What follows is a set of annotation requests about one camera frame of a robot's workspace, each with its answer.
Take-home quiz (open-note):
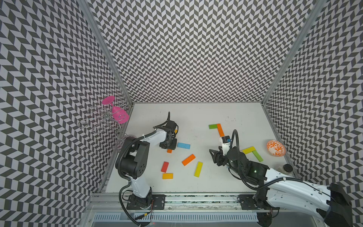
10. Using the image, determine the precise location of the sky blue block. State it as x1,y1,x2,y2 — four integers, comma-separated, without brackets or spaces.
177,142,191,149

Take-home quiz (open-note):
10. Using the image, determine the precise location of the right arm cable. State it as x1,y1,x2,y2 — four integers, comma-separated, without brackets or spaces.
230,129,241,154

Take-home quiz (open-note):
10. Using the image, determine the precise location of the orange patterned cup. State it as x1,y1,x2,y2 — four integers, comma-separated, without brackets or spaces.
266,140,286,157

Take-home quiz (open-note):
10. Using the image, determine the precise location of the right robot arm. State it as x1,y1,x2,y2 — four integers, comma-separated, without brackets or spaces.
209,147,353,227

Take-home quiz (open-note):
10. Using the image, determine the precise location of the light green block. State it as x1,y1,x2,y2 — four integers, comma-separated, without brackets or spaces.
252,150,264,162

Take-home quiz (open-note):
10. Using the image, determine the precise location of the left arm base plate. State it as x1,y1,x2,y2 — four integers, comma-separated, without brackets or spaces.
126,194,166,210

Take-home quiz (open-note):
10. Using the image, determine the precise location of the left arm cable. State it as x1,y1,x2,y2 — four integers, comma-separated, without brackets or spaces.
118,181,148,227

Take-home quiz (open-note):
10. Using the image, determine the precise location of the pink plastic wine glass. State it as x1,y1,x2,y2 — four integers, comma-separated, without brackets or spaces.
102,96,130,124

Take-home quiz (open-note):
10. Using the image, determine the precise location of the wire glass rack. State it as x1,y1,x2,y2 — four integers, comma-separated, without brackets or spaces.
78,107,128,145

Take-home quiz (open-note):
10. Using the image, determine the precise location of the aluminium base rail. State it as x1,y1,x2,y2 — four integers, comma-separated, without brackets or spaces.
85,192,324,213

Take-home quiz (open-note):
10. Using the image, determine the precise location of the yellow-orange block bottom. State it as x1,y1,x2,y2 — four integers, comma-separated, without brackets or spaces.
162,173,174,180

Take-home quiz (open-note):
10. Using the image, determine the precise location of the yellow block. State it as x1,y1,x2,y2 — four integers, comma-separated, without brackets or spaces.
241,147,256,154
194,162,203,177

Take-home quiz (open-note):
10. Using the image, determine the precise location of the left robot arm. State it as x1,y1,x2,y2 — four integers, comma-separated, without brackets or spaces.
115,120,178,209

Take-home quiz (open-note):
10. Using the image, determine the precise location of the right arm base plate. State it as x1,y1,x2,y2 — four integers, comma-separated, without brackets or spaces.
237,194,271,211

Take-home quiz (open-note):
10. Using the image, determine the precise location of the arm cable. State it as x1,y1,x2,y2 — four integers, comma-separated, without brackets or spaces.
118,181,148,227
230,129,241,154

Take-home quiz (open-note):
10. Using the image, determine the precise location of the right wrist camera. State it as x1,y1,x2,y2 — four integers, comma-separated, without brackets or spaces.
221,136,232,156

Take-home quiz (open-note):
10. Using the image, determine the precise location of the glass spice jar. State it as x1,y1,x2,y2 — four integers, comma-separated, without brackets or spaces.
277,164,294,175

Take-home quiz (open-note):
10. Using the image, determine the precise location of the red block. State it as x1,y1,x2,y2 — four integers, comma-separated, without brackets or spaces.
161,162,169,173

